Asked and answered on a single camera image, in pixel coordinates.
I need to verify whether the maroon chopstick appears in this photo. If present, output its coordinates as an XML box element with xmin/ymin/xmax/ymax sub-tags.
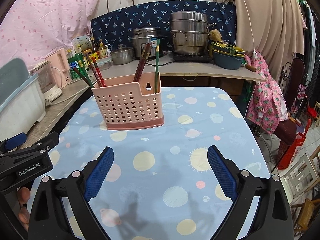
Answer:
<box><xmin>135</xmin><ymin>43</ymin><xmax>151</xmax><ymax>82</ymax></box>

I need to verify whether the green chopstick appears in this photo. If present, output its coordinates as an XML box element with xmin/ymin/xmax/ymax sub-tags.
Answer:
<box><xmin>153</xmin><ymin>38</ymin><xmax>160</xmax><ymax>94</ymax></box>
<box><xmin>75</xmin><ymin>54</ymin><xmax>94</xmax><ymax>88</ymax></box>

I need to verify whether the dark purple chopstick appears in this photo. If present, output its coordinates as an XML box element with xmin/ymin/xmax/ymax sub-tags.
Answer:
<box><xmin>85</xmin><ymin>53</ymin><xmax>92</xmax><ymax>71</ymax></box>

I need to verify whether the person's left hand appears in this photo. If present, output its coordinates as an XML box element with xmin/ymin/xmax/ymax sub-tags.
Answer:
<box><xmin>17</xmin><ymin>187</ymin><xmax>30</xmax><ymax>231</ymax></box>

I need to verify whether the white dish rack tub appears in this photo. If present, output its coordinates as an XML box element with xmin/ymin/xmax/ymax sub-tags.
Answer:
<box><xmin>0</xmin><ymin>58</ymin><xmax>47</xmax><ymax>142</ymax></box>

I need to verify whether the white wooden chair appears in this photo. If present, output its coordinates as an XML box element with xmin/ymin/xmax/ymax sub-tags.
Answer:
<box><xmin>280</xmin><ymin>153</ymin><xmax>319</xmax><ymax>205</ymax></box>

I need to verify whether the white blender jar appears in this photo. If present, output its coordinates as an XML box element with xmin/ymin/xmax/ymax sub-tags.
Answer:
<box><xmin>29</xmin><ymin>60</ymin><xmax>62</xmax><ymax>102</ymax></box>

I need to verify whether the pink electric kettle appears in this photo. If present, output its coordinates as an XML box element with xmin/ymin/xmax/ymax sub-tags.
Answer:
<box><xmin>46</xmin><ymin>48</ymin><xmax>72</xmax><ymax>89</ymax></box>

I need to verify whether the red bag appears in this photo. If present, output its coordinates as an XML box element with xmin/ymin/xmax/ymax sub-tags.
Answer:
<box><xmin>274</xmin><ymin>119</ymin><xmax>312</xmax><ymax>170</ymax></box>

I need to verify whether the green box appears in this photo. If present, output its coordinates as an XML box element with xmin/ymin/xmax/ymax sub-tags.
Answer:
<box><xmin>67</xmin><ymin>56</ymin><xmax>85</xmax><ymax>80</ymax></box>

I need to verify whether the pink perforated utensil holder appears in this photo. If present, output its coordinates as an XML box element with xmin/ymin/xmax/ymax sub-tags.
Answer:
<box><xmin>92</xmin><ymin>72</ymin><xmax>164</xmax><ymax>131</ymax></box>

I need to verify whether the pink floral garment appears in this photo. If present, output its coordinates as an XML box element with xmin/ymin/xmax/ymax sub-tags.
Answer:
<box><xmin>245</xmin><ymin>52</ymin><xmax>289</xmax><ymax>134</ymax></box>

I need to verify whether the blue dotted tablecloth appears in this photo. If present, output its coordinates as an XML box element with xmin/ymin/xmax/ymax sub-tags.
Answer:
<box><xmin>49</xmin><ymin>87</ymin><xmax>270</xmax><ymax>239</ymax></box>

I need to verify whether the small steel pot with lid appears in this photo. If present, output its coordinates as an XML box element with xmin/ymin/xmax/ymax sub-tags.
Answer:
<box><xmin>111</xmin><ymin>44</ymin><xmax>134</xmax><ymax>65</ymax></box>

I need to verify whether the pink dotted sheet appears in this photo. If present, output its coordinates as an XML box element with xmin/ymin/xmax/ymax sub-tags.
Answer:
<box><xmin>1</xmin><ymin>0</ymin><xmax>99</xmax><ymax>68</ymax></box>

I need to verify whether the blue patterned cloth backdrop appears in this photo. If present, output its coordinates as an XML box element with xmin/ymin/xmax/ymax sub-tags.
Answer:
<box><xmin>91</xmin><ymin>0</ymin><xmax>236</xmax><ymax>50</ymax></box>

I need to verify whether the silver rice cooker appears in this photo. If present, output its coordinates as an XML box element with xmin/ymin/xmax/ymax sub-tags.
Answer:
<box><xmin>131</xmin><ymin>27</ymin><xmax>163</xmax><ymax>60</ymax></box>

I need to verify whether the dark blue basin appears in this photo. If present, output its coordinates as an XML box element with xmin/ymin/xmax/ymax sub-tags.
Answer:
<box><xmin>213</xmin><ymin>52</ymin><xmax>242</xmax><ymax>70</ymax></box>

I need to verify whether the stacked steel steamer pot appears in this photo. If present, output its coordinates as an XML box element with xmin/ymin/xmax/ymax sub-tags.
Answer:
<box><xmin>170</xmin><ymin>11</ymin><xmax>216</xmax><ymax>56</ymax></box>

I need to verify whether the beige curtain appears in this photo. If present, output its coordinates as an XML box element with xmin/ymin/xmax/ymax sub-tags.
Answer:
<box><xmin>213</xmin><ymin>0</ymin><xmax>304</xmax><ymax>80</ymax></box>

